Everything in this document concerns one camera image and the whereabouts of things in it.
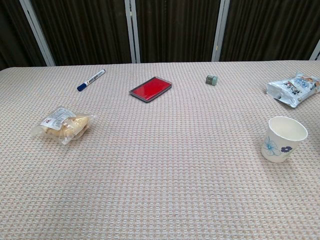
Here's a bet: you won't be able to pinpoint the white floral paper cup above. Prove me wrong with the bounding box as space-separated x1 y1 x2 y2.
260 116 309 164

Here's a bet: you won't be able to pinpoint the red ink stamp pad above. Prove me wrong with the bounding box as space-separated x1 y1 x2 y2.
128 76 173 103

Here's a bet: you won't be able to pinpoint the beige woven tablecloth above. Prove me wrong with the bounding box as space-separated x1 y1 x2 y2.
0 59 320 240

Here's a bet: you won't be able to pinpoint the blue capped whiteboard marker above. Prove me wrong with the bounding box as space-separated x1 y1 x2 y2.
76 69 106 92

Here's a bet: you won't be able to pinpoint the black folding screen panels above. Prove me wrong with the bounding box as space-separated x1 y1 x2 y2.
0 0 320 72

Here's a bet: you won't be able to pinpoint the packaged bread in clear wrap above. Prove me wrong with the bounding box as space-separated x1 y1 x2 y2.
30 106 96 146

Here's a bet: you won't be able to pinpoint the silver blue snack bag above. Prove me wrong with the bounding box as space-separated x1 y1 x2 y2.
265 71 320 109

